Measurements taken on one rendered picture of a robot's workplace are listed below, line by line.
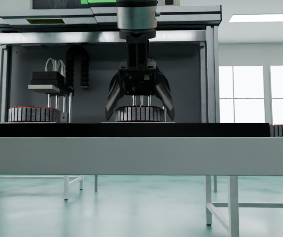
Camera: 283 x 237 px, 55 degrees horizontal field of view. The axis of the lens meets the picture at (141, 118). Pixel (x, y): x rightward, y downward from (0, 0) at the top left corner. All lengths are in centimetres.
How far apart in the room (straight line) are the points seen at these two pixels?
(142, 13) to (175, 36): 27
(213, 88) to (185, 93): 17
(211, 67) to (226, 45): 696
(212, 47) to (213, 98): 14
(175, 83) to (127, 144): 56
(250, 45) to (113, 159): 760
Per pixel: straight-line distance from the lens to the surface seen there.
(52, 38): 82
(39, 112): 63
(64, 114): 78
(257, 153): 39
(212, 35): 79
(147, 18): 52
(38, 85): 71
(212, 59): 77
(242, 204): 273
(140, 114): 57
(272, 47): 807
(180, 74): 91
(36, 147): 40
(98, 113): 89
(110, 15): 81
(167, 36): 77
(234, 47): 775
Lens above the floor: 74
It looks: 5 degrees up
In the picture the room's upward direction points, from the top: straight up
